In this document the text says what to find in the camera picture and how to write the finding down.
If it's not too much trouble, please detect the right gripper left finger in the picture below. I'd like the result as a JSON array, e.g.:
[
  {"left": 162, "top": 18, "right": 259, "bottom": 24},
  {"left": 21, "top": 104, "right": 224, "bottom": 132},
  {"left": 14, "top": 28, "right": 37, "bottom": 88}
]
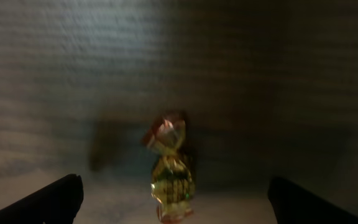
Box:
[{"left": 0, "top": 173, "right": 85, "bottom": 224}]

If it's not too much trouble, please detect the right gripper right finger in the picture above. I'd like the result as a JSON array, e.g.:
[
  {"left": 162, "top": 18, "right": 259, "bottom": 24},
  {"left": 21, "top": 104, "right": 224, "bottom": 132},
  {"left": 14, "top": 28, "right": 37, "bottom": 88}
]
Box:
[{"left": 267, "top": 176, "right": 358, "bottom": 224}]

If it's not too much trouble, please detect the gold candy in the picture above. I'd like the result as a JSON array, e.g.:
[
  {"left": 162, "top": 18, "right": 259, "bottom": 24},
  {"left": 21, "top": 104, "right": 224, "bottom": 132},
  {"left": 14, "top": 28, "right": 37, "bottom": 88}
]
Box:
[{"left": 140, "top": 109, "right": 198, "bottom": 224}]

